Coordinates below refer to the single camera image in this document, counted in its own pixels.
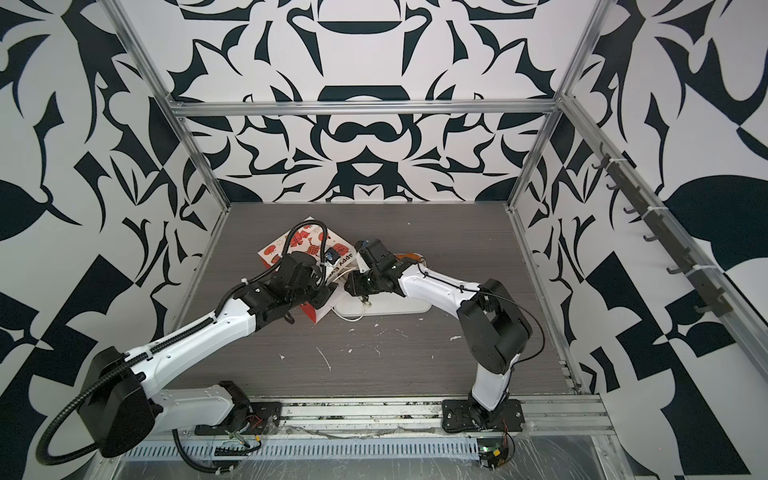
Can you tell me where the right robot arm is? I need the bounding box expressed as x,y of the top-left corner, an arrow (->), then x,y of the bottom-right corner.
345,239 -> 532,413

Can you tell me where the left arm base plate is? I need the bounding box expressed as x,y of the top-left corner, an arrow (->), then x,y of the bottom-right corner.
194,401 -> 283,436

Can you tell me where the aluminium cage frame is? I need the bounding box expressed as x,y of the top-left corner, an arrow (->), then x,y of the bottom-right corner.
105,1 -> 767,426

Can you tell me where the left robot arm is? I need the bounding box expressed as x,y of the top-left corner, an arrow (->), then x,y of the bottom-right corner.
76,249 -> 340,458

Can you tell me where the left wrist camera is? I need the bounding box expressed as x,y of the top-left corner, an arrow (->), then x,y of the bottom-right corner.
324,247 -> 341,266

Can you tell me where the small circuit board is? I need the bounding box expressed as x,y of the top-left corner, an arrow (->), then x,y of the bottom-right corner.
478,436 -> 516,470

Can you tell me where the white plastic tray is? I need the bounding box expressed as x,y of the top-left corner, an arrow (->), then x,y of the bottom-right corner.
329,254 -> 431,322

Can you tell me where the red white paper bag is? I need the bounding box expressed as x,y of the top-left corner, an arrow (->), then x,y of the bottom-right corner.
258,224 -> 358,324

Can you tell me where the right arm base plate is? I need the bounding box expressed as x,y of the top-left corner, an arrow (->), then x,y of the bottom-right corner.
441,399 -> 525,434

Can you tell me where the black corrugated cable conduit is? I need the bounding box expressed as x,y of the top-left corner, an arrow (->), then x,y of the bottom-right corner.
34,353 -> 151,467

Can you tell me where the white slotted cable duct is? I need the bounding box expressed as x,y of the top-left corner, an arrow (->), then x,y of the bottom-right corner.
122,437 -> 484,462

